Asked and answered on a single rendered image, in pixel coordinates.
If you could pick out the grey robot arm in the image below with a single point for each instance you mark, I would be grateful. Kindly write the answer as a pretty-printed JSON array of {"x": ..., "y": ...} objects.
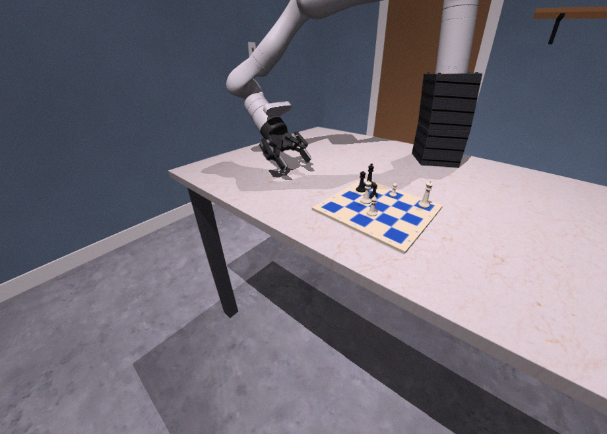
[{"x": 458, "y": 23}]

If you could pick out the blue and cream chessboard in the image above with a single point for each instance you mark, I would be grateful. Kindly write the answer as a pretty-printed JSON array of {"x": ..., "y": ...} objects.
[{"x": 399, "y": 220}]

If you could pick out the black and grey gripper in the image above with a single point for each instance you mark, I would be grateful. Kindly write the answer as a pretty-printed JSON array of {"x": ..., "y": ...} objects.
[{"x": 275, "y": 134}]

